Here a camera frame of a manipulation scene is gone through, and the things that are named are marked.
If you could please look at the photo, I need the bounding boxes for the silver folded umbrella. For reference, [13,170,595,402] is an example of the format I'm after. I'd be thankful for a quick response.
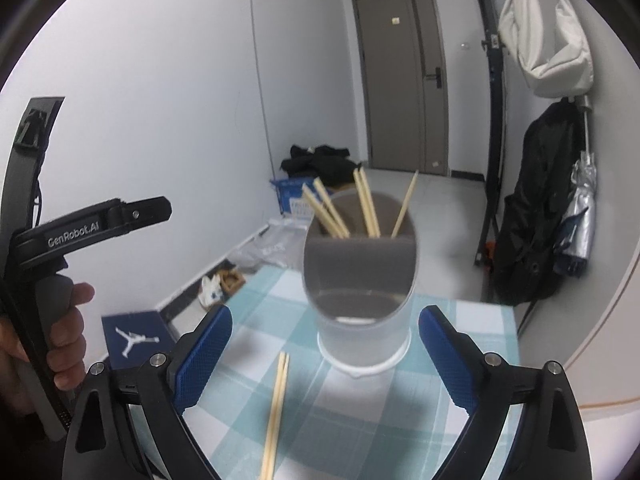
[554,94,598,278]

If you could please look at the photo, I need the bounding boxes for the teal plaid placemat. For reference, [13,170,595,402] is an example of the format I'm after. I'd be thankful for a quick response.
[144,264,522,480]

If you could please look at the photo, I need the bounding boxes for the grey entrance door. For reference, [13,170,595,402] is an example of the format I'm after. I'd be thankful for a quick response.
[352,0,449,176]

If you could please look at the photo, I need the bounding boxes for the white hanging bag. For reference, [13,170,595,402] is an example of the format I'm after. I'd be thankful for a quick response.
[499,0,594,99]

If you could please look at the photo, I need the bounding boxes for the blue cardboard box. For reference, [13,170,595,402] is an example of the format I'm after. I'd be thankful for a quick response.
[270,177,314,219]

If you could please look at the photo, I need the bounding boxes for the grey plastic bag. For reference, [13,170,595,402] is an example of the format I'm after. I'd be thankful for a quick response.
[227,218,309,271]

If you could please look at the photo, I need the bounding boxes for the black framed glass door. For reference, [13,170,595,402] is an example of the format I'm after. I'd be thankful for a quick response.
[474,0,506,266]

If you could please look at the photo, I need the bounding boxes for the black wrist strap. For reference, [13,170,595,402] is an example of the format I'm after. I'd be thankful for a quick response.
[0,95,66,281]

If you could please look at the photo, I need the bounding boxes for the black clothes pile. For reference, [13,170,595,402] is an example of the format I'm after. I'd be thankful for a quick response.
[280,144,361,188]

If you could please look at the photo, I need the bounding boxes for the black hanging jacket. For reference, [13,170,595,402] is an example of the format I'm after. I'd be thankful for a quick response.
[491,98,584,306]

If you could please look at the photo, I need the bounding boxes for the white utensil holder cup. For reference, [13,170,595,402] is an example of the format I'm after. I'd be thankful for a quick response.
[302,190,419,378]

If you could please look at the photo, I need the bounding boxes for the person's left hand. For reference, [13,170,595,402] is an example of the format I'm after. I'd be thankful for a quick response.
[1,283,94,415]

